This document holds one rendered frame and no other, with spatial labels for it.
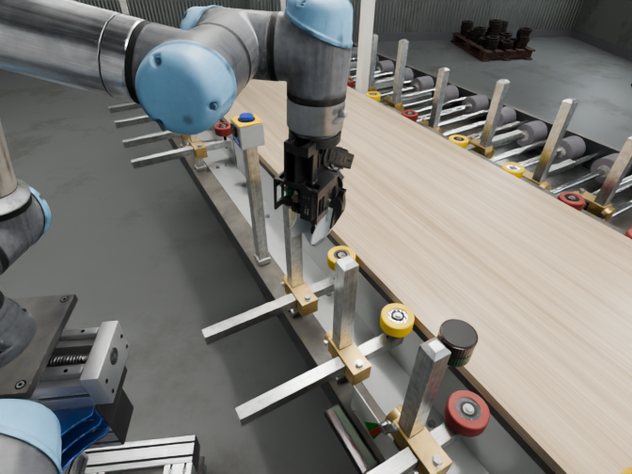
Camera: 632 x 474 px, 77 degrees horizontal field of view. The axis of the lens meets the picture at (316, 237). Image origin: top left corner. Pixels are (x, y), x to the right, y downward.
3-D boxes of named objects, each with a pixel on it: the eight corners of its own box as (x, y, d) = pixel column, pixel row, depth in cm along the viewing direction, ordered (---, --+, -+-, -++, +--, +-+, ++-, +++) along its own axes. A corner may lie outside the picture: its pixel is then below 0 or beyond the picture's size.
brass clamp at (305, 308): (300, 318, 110) (300, 307, 107) (279, 287, 119) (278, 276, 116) (320, 309, 113) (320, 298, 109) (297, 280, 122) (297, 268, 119)
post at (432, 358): (395, 481, 90) (435, 358, 59) (386, 466, 92) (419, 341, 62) (406, 473, 91) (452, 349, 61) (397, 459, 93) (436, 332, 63)
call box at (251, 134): (242, 152, 108) (238, 126, 103) (233, 143, 113) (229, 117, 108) (265, 147, 111) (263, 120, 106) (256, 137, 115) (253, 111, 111)
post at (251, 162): (259, 266, 138) (244, 148, 109) (254, 258, 141) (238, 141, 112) (271, 261, 139) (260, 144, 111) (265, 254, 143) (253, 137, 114)
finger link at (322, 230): (299, 260, 64) (300, 214, 58) (317, 241, 68) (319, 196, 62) (316, 267, 63) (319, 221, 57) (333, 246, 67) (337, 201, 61)
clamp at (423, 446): (427, 487, 74) (432, 476, 71) (383, 424, 83) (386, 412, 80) (450, 470, 76) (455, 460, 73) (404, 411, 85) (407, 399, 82)
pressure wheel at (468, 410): (455, 462, 80) (469, 435, 72) (428, 427, 85) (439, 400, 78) (483, 441, 83) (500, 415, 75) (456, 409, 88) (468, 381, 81)
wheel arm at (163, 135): (125, 150, 186) (122, 141, 184) (124, 147, 189) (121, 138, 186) (214, 131, 203) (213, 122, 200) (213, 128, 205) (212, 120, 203)
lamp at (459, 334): (431, 422, 74) (457, 354, 60) (411, 397, 77) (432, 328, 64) (454, 407, 76) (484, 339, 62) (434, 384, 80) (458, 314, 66)
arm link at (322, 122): (305, 83, 54) (359, 95, 51) (304, 115, 57) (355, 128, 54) (275, 99, 49) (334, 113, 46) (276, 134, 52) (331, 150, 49)
